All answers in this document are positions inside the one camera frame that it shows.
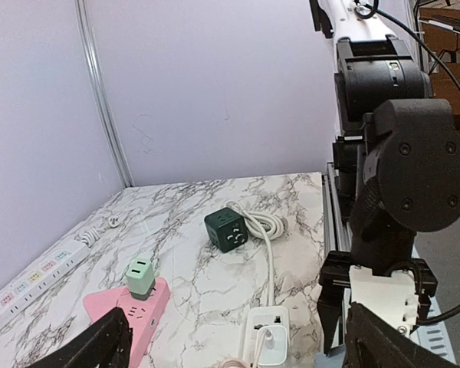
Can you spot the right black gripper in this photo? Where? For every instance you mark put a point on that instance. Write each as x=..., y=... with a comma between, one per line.
x=334, y=280

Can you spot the left gripper black triangular left finger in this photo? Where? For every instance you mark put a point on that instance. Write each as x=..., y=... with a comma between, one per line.
x=105, y=343

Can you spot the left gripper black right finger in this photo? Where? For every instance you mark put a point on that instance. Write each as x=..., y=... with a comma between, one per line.
x=370, y=343

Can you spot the pink triangular power socket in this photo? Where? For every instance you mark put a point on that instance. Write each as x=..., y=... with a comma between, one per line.
x=142, y=316

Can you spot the green plug adapter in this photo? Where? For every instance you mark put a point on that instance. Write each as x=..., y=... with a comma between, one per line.
x=140, y=278

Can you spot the white power strip with USB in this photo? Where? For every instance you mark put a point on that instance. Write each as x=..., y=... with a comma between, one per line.
x=256, y=319

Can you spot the white charger plug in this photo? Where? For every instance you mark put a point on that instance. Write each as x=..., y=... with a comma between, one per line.
x=272, y=346

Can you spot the dark green charger plug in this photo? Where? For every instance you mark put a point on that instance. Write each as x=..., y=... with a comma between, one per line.
x=226, y=229

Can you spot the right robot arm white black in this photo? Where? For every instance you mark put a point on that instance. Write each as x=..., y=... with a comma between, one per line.
x=395, y=172

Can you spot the long white colourful power strip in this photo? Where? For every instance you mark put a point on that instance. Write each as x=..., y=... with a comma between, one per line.
x=44, y=273

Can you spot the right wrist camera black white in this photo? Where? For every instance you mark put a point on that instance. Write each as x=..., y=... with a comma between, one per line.
x=392, y=298

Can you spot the right aluminium frame post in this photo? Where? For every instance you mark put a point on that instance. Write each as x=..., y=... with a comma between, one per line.
x=100, y=94

